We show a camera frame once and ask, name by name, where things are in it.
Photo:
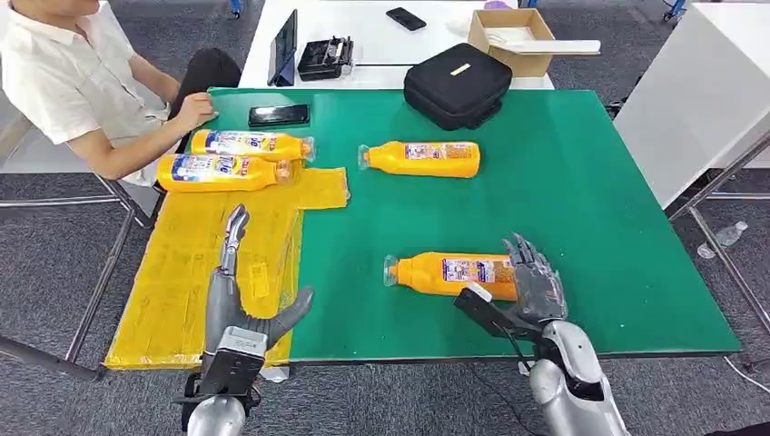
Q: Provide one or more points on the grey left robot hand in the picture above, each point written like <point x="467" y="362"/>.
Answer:
<point x="222" y="301"/>

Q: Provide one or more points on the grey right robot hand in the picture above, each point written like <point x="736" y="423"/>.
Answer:
<point x="538" y="289"/>

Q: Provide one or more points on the orange drink bottle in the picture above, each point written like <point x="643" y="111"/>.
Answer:
<point x="385" y="159"/>
<point x="289" y="146"/>
<point x="258" y="174"/>
<point x="421" y="274"/>

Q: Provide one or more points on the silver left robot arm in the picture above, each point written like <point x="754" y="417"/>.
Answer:
<point x="216" y="418"/>

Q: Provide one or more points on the yellow sheet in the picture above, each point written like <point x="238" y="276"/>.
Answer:
<point x="174" y="289"/>

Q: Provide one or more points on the green table mat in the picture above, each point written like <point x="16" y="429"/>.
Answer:
<point x="571" y="210"/>

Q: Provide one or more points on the white table foot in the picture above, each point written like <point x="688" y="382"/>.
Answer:
<point x="275" y="374"/>

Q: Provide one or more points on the person's hand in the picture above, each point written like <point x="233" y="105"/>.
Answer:
<point x="194" y="112"/>

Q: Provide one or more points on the black smartphone with glossy screen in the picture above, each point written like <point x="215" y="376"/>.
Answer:
<point x="278" y="115"/>

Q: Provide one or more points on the clear plastic bottle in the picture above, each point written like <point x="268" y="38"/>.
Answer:
<point x="729" y="234"/>

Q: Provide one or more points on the black carrying case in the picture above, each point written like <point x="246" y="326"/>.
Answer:
<point x="457" y="84"/>

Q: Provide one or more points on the open cardboard box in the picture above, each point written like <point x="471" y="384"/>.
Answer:
<point x="526" y="65"/>

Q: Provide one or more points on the white flat strip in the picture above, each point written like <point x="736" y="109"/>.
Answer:
<point x="559" y="47"/>

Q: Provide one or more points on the pale grey table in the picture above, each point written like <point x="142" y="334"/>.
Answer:
<point x="692" y="90"/>

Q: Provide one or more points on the dark upright tablet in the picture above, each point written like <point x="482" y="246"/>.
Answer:
<point x="283" y="48"/>

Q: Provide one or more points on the black device tray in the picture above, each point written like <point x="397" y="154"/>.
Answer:
<point x="322" y="60"/>

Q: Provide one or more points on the small black matte phone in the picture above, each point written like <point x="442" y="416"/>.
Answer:
<point x="406" y="18"/>

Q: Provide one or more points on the white table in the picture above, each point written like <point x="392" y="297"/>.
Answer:
<point x="373" y="30"/>

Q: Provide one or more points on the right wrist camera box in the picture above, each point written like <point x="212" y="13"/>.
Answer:
<point x="487" y="313"/>

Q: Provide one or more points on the steel frame table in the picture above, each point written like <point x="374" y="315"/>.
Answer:
<point x="60" y="201"/>

